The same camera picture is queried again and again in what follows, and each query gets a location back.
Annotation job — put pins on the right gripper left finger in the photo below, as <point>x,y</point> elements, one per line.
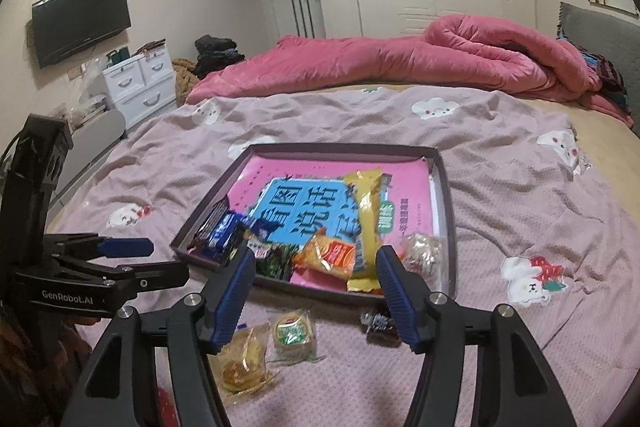
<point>141,354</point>

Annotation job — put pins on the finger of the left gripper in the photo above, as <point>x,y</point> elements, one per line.
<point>125,247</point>
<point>150,279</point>

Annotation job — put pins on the Snickers bar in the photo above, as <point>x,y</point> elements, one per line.
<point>215,215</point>

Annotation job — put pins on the blue foil snack packet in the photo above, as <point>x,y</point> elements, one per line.
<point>224,237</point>

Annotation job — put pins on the clear bag crispy cake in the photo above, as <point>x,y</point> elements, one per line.
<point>240,369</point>

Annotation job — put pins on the small dark candy packet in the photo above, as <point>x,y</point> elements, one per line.
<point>379,328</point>

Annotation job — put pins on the black green pea snack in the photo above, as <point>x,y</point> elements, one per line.
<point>274,260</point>

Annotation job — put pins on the clear nut cake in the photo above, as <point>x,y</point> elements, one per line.
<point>423,254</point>

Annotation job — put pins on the round green label pastry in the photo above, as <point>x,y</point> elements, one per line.
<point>294,336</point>

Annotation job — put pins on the orange bread packet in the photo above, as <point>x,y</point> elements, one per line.
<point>328,255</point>

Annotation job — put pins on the yellow long snack bar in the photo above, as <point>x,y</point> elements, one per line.
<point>365,186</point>

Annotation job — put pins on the dark shallow cardboard box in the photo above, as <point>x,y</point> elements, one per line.
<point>299,186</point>

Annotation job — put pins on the pink patterned bed sheet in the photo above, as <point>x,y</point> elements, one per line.
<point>537,227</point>

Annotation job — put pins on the white drawer cabinet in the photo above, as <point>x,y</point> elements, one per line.
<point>139,86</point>

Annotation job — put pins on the brown knitted fabric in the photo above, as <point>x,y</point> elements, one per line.
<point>185,78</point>

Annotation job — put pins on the pink and blue book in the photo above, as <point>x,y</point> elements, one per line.
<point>313,223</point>

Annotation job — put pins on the dark clothes pile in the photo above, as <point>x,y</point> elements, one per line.
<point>215,54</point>

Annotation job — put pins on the dark colourful clothes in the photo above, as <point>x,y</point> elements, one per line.
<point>612,82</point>

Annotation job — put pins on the red pink quilt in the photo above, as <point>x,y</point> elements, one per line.
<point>459,50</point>

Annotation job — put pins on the grey padded headboard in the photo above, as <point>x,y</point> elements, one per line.
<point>615,39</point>

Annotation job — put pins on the black wall television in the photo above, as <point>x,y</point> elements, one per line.
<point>62,28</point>

